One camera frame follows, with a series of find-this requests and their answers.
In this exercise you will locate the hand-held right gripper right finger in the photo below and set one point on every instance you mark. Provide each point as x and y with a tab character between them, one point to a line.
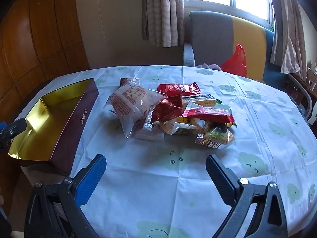
220	178

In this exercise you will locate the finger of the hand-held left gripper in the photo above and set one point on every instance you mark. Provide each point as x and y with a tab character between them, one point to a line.
16	127

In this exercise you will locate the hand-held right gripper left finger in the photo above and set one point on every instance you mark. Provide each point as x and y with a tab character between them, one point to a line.
90	178

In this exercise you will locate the silver green snack packet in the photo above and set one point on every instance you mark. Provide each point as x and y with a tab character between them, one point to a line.
215	137

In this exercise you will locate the maroon tin box gold inside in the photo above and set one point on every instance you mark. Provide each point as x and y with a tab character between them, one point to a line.
74	129

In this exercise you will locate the yellow white snack packet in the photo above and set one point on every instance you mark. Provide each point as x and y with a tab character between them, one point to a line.
183	127

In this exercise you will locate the red packet pink label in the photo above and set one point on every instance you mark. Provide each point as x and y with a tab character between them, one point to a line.
208	114

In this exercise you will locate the cracker packet green end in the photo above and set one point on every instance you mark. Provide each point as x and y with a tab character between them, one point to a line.
200	99

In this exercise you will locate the large clear packet red print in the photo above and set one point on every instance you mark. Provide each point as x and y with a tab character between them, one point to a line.
131	104

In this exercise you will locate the red snack packet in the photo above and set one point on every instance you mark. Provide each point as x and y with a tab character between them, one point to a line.
166	110
173	88

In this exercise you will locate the red-ended puffed rice bar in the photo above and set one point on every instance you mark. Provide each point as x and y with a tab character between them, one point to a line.
126	81

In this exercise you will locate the white tablecloth green cloud print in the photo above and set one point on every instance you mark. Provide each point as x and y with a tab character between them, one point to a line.
161	191

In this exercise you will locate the wooden wardrobe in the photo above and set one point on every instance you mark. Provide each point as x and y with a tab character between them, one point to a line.
37	29

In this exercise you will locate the pink cloth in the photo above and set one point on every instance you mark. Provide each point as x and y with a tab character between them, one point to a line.
209	67

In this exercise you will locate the red plastic bag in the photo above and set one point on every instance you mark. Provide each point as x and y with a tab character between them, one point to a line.
235	62

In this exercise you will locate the wooden side table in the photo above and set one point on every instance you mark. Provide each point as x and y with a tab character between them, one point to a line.
309	84

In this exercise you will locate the grey yellow blue chair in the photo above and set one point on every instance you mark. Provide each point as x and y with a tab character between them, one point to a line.
210	34

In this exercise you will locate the beige patterned curtain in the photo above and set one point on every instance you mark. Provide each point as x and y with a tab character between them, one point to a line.
289	29
163	12

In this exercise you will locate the grey metal chair frame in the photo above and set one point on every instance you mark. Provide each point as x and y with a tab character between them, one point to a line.
307	104

